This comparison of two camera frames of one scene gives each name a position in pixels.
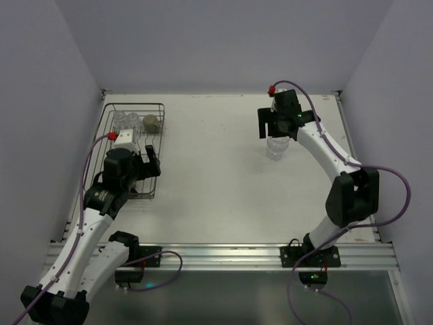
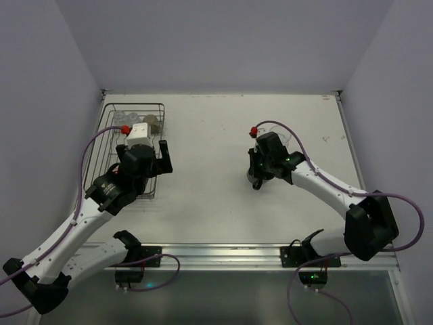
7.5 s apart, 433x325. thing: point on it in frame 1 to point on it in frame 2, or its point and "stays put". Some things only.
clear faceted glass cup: [132, 121] stays put
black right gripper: [270, 119] to [254, 169]
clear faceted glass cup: [119, 118] stays put
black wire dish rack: [147, 122] stays put
